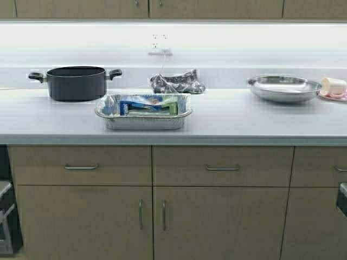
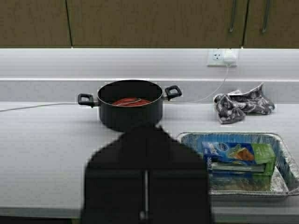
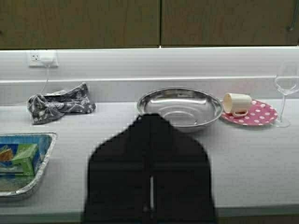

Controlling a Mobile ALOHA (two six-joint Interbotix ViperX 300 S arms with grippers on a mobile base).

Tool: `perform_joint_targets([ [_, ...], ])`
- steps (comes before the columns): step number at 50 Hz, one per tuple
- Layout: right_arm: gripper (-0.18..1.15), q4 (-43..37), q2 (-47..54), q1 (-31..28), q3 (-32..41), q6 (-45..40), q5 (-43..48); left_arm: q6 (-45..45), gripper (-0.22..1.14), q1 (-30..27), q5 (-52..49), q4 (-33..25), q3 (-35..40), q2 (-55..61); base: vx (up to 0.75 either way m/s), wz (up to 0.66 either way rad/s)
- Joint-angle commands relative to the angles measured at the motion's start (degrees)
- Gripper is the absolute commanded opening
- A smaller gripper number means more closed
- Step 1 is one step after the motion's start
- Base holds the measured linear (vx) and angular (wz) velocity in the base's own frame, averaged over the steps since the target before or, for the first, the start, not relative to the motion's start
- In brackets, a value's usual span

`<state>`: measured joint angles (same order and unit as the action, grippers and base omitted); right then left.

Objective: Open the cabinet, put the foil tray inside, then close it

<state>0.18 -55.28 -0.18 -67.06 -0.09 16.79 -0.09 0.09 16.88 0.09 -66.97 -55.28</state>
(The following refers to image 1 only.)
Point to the right door handle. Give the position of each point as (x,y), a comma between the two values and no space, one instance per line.
(164,214)

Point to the left lower cabinet door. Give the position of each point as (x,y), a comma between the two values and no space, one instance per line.
(85,222)

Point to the wooden drawer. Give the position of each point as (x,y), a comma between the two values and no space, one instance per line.
(314,166)
(185,166)
(45,165)

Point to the upper middle cabinet door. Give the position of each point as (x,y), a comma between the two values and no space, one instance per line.
(214,9)

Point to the robot base left part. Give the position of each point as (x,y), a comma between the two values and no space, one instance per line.
(7,196)

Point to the upper left cabinet door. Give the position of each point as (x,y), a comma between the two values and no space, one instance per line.
(82,9)

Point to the far right cabinet door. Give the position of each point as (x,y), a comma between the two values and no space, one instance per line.
(315,228)

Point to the blue green Ziploc box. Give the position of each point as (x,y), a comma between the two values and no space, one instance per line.
(147,107)

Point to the door handle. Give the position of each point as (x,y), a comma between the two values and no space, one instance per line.
(164,214)
(140,205)

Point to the black cooking pot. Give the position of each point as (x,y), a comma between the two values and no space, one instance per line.
(76,83)

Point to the steel bowl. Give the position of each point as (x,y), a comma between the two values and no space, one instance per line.
(284,89)

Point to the upper right cabinet door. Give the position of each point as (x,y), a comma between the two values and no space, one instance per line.
(311,9)

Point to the cabinet door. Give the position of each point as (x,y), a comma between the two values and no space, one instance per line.
(315,228)
(311,9)
(82,9)
(214,9)
(219,223)
(85,222)

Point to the cream cylindrical cup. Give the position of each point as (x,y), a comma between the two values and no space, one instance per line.
(332,86)

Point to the left door handle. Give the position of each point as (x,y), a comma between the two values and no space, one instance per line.
(140,205)

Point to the right wooden drawer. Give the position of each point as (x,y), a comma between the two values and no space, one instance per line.
(314,166)

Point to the right lower cabinet door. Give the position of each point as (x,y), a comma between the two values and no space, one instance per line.
(219,223)

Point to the white wall outlet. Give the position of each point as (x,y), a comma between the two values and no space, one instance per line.
(160,45)

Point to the left wooden drawer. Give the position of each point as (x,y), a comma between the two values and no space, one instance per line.
(45,165)

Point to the aluminium foil tray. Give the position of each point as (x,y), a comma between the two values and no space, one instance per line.
(108,109)

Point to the left drawer handle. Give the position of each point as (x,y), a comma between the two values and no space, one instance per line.
(80,167)

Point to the middle wooden drawer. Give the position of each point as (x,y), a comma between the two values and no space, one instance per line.
(185,166)

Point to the grey patterned cloth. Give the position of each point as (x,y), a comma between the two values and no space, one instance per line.
(186,83)

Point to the middle drawer handle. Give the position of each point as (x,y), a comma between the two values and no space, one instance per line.
(217,168)

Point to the black appliance at left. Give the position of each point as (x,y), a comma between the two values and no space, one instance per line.
(11,236)

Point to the robot base right part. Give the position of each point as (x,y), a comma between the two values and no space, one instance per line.
(341,202)

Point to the pink plate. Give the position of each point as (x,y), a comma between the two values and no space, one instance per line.
(332,97)

